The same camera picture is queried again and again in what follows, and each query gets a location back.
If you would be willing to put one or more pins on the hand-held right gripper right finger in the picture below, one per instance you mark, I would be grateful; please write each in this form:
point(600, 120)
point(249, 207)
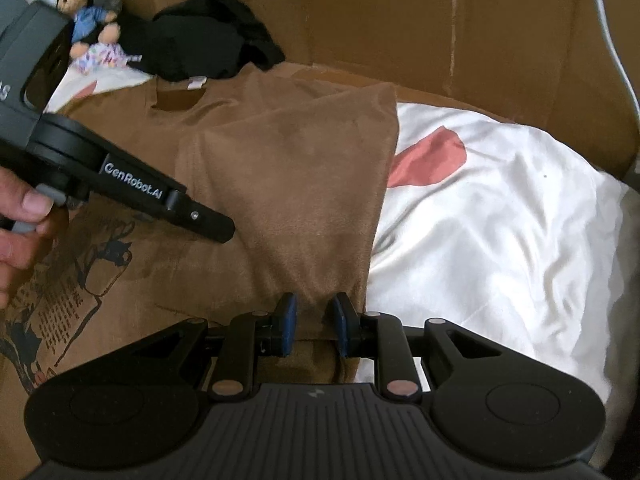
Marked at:
point(340, 322)

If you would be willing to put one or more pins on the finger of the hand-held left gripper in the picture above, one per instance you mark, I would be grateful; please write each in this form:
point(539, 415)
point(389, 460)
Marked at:
point(205, 220)

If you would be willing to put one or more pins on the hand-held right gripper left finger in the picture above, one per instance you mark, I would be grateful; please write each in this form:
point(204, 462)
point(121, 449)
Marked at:
point(287, 325)

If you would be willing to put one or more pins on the brown printed t-shirt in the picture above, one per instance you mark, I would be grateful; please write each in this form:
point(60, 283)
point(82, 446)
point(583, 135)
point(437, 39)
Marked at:
point(280, 185)

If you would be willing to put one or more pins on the person's left hand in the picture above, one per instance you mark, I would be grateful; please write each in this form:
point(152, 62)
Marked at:
point(20, 250)

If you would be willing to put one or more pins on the floral print plush toy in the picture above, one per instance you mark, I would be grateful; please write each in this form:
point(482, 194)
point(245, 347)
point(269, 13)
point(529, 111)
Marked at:
point(102, 55)

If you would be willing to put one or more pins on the teddy bear in blue shirt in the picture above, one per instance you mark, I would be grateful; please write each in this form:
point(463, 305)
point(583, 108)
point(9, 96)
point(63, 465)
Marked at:
point(87, 17)

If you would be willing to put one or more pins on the black garment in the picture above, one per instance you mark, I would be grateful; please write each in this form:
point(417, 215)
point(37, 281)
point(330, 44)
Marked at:
point(200, 35)

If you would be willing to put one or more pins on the white printed blanket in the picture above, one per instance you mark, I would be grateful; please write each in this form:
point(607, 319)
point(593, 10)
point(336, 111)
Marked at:
point(500, 235)

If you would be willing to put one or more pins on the low folded cardboard sheet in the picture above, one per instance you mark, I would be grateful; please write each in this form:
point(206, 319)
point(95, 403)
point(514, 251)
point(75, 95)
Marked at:
point(450, 35)

